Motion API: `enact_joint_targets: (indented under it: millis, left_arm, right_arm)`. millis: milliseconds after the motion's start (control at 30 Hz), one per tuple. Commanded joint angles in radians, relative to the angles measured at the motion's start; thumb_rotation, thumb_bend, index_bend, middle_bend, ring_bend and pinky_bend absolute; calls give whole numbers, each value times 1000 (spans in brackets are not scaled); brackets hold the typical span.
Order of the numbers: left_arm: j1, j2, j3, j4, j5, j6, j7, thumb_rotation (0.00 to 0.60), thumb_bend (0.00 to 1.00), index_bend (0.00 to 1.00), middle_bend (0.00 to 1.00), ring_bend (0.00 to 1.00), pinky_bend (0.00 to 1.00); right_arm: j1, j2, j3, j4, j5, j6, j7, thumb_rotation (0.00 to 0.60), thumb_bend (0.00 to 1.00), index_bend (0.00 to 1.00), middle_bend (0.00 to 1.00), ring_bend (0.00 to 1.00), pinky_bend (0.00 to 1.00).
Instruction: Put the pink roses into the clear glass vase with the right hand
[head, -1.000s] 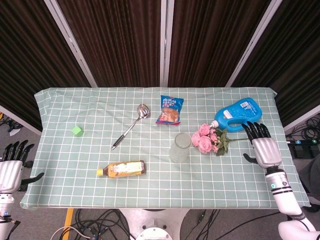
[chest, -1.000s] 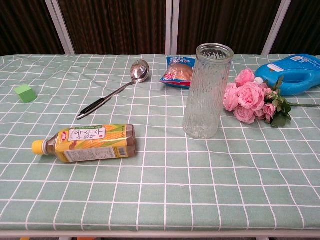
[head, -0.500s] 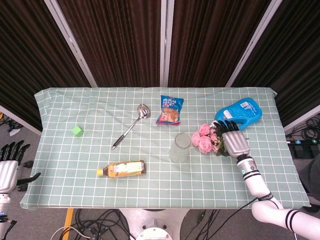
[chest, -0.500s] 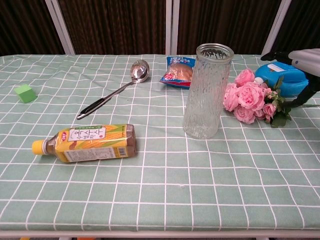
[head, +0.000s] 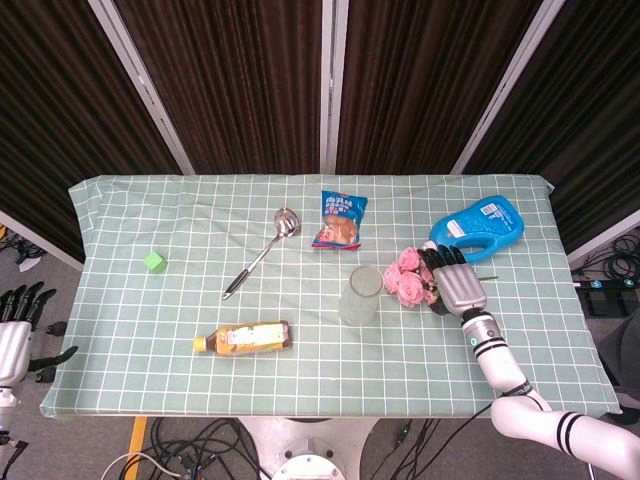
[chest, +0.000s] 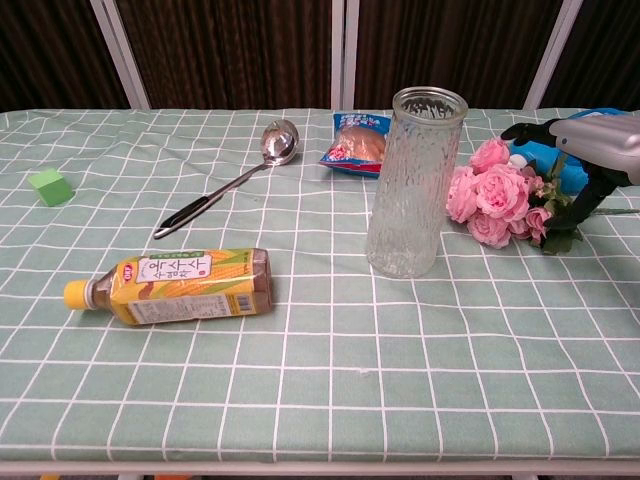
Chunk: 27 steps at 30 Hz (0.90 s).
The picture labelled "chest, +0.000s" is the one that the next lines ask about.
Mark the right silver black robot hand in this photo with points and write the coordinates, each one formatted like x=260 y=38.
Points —
x=600 y=140

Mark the pink artificial flower bouquet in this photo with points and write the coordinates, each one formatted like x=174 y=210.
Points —
x=500 y=192

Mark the clear textured glass vase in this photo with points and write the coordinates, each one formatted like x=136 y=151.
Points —
x=415 y=190

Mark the dark brown curtain panel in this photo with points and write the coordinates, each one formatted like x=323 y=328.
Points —
x=45 y=50
x=230 y=50
x=450 y=45
x=605 y=50

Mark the blue red snack packet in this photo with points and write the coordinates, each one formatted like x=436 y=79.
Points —
x=352 y=145

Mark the green white checked tablecloth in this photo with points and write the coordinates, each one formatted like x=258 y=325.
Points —
x=320 y=375

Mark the corn tea plastic bottle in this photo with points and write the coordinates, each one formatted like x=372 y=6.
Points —
x=180 y=285

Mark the green cube block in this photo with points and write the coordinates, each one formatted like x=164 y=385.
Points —
x=50 y=187

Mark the white metal screen post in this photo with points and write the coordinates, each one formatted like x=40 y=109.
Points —
x=552 y=55
x=345 y=50
x=120 y=55

